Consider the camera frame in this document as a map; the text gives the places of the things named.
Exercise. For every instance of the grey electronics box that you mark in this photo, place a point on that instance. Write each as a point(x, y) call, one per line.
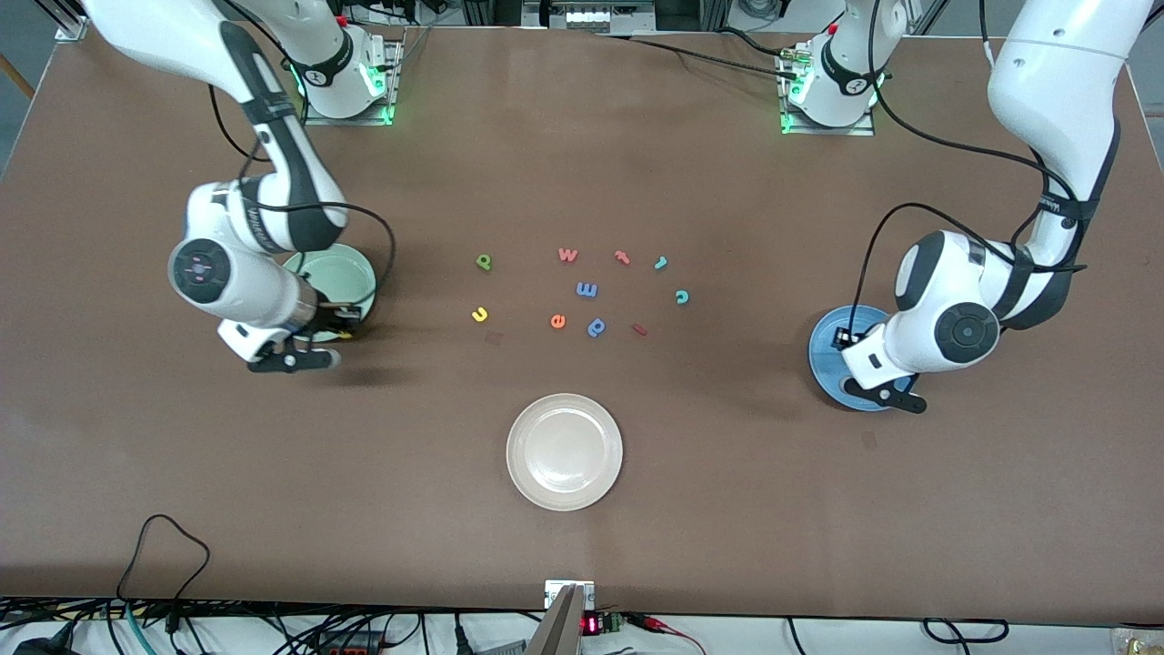
point(573, 16)

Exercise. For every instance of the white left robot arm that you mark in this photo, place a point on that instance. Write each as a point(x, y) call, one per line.
point(1055, 91)

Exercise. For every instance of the beige plate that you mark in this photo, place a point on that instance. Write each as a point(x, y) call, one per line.
point(564, 452)

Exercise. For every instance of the grey metal camera post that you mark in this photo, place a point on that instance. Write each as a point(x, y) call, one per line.
point(559, 632)

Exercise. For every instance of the brown wooden strip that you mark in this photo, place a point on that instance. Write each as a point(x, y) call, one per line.
point(16, 77)

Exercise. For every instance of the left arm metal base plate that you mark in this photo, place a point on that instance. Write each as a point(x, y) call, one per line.
point(855, 131)

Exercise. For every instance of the blue foam letter a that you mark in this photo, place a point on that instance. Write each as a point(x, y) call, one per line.
point(597, 327)

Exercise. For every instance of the white camera bracket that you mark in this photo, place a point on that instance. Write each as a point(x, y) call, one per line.
point(556, 591)

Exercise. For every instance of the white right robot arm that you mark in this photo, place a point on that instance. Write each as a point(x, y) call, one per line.
point(232, 277)

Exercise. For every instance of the red clip lead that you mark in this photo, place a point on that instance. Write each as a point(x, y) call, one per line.
point(664, 626)

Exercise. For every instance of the blue foam letter m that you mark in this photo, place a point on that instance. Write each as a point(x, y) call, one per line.
point(587, 290)

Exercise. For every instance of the blue plate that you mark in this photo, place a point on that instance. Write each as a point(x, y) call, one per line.
point(821, 350)

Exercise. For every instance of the light green plate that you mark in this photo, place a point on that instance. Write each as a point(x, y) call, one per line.
point(350, 277)

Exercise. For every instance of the red digit display module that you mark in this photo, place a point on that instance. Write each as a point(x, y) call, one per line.
point(591, 625)

